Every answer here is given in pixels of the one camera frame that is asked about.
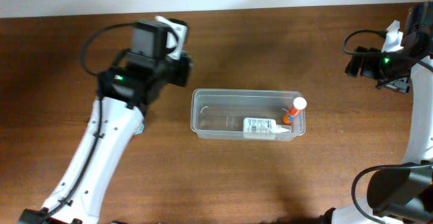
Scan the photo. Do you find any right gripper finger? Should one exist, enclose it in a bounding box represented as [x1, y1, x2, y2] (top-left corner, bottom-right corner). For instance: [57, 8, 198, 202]
[375, 76, 411, 93]
[345, 47, 367, 78]

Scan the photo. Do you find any orange tablet tube white cap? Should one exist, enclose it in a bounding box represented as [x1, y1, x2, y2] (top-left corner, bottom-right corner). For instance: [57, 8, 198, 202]
[283, 97, 307, 125]

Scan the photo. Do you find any white pump bottle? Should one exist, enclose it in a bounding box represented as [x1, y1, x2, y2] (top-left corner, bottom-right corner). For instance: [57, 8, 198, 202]
[243, 117, 292, 140]

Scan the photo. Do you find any gold lid small jar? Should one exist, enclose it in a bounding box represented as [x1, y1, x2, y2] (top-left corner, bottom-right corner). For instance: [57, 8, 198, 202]
[134, 123, 145, 135]

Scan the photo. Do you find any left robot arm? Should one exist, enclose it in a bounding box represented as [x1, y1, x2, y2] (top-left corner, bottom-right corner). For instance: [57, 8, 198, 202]
[18, 16, 193, 223]

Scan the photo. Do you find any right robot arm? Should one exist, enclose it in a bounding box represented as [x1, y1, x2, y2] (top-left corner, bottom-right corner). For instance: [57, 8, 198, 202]
[319, 1, 432, 223]

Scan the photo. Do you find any clear plastic container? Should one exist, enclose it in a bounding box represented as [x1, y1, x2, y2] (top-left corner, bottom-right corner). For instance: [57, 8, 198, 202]
[191, 89, 306, 141]

